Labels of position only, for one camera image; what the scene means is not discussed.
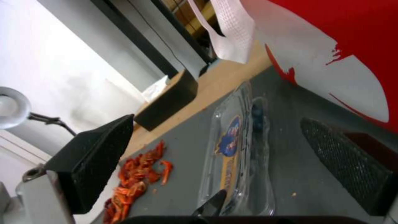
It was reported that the black pointed finger of the left gripper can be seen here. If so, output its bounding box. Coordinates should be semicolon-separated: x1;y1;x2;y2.
192;190;228;218

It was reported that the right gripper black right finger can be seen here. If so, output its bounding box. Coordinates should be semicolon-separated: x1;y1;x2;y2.
299;117;398;224

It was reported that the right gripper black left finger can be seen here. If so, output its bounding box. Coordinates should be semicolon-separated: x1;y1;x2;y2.
14;114;136;224

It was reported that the clear plastic takeout container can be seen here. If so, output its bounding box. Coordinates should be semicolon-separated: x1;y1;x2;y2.
198;80;278;212

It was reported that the red and white takeout bag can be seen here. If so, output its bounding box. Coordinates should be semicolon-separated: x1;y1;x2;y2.
238;0;398;147

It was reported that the red crayfish shell pile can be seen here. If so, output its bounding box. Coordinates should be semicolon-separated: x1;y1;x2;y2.
104;140;174;221

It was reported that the grey table mat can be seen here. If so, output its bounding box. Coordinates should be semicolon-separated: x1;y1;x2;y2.
119;62;391;224

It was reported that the dark blueberry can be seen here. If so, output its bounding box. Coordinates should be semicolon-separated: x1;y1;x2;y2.
252;116;267;132
251;103;265;117

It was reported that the black wood-topped tissue box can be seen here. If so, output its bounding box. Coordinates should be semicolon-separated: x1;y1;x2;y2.
133;69;200;131

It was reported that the white tissue paper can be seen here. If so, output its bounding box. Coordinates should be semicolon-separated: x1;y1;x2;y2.
142;76;170;102

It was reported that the black window frame post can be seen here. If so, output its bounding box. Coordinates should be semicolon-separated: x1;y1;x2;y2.
93;0;200;79

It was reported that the thin black cable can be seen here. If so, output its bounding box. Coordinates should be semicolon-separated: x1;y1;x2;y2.
145;14;185;72

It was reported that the white woven bag handle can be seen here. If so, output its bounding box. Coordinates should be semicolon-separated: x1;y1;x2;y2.
186;0;256;64

